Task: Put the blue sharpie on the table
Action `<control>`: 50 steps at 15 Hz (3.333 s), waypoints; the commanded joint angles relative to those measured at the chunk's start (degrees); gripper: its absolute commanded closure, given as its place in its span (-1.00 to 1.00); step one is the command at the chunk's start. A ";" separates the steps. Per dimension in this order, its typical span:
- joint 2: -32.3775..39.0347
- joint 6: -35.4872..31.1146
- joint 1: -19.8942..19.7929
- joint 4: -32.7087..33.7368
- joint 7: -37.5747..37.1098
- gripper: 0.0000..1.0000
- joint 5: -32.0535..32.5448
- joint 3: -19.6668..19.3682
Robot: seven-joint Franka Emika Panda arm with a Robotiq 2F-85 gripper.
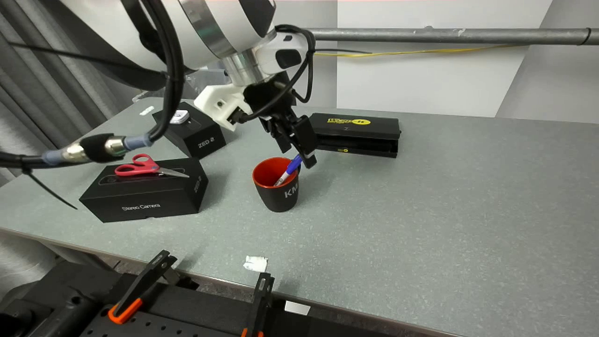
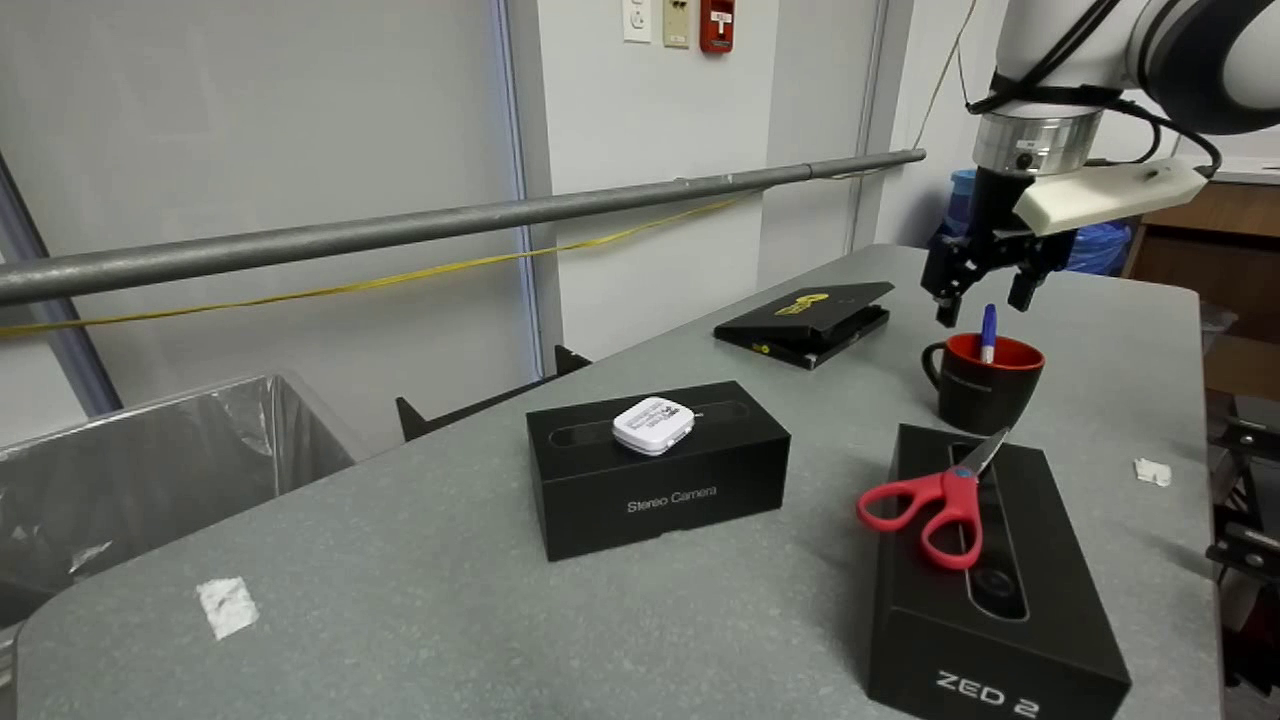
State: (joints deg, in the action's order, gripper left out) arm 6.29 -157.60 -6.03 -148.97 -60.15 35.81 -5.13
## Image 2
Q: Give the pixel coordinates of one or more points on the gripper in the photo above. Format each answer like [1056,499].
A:
[998,205]

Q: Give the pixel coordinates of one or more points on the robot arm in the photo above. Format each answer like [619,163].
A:
[1060,45]

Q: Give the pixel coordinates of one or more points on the blue sharpie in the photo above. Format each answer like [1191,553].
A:
[988,330]

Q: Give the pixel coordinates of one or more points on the blue plastic bag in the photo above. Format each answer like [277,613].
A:
[1100,245]

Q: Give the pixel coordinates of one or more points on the black mug with red inside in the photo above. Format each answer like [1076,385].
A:
[985,395]

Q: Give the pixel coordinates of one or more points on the flat black case, yellow print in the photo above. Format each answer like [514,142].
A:
[810,320]

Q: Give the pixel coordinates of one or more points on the wooden cabinet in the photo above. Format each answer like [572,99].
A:
[1220,250]

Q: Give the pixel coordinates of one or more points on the red scissors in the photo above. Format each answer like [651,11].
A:
[945,495]

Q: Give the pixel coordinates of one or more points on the small white scrap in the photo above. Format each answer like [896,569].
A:
[1152,472]

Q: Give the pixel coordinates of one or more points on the red fire alarm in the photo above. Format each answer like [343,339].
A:
[716,25]

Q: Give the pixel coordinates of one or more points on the small white device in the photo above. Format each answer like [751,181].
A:
[652,425]

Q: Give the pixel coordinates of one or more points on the grey metal rod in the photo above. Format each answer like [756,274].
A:
[400,230]

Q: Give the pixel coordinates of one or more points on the white tape piece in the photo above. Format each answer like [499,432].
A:
[227,606]

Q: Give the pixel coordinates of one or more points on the trash bin with clear liner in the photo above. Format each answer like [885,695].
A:
[150,470]

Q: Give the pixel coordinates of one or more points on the grey leaning bar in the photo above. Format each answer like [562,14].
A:
[60,320]

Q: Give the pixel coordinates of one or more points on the large black camera box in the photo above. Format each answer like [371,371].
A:
[1060,600]

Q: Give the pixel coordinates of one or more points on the black metal frame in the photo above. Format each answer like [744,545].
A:
[1245,545]

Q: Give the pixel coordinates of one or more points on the beige wall plate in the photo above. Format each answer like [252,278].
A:
[676,22]

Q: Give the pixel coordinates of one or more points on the small black camera box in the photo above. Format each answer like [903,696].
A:
[660,500]

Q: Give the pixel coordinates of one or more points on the white wall switch plate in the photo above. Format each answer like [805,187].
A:
[637,18]

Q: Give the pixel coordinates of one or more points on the black metal bracket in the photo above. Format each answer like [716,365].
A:
[480,405]

